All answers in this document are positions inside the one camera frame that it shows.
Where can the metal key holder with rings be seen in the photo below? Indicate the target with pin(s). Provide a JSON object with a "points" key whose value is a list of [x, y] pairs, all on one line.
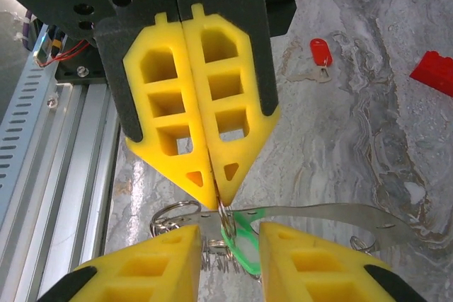
{"points": [[336, 211]]}

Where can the green key tag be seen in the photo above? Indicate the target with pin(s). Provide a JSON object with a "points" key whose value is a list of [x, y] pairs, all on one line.
{"points": [[244, 233]]}

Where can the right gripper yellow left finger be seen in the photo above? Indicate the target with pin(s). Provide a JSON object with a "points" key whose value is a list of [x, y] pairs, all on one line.
{"points": [[148, 273]]}

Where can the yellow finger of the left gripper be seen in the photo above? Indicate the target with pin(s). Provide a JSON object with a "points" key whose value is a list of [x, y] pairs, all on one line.
{"points": [[255, 86], [134, 104]]}

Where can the key with red tag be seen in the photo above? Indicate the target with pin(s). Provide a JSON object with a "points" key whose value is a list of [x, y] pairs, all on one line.
{"points": [[320, 52]]}

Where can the small black circuit board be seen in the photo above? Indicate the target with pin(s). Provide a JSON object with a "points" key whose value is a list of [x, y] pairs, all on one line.
{"points": [[41, 49]]}

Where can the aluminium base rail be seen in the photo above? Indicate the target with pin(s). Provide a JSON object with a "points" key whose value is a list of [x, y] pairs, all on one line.
{"points": [[70, 139]]}

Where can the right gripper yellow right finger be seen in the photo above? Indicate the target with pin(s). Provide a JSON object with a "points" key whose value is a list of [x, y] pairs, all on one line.
{"points": [[318, 273]]}

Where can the red toy brick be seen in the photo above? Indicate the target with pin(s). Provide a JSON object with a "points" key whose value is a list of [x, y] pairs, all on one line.
{"points": [[435, 72]]}

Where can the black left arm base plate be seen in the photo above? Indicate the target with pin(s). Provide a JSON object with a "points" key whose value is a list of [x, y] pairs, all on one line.
{"points": [[70, 72]]}

